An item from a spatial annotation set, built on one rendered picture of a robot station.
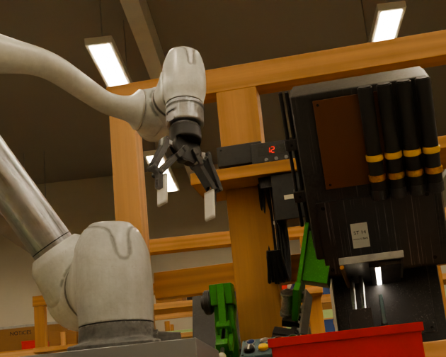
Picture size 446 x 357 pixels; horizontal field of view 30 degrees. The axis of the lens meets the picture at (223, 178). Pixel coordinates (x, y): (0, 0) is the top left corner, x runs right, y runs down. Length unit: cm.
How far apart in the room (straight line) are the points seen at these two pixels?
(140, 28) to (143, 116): 579
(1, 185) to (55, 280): 24
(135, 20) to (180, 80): 574
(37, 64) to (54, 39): 677
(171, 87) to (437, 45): 118
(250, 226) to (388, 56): 73
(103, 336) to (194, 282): 118
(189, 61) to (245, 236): 89
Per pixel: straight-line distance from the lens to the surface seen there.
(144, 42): 809
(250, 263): 270
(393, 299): 244
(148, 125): 207
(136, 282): 170
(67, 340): 1210
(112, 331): 167
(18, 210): 192
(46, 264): 189
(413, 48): 287
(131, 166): 287
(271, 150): 269
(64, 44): 876
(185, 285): 283
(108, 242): 171
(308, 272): 231
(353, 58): 287
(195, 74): 197
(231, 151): 273
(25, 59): 188
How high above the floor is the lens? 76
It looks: 16 degrees up
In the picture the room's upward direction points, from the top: 6 degrees counter-clockwise
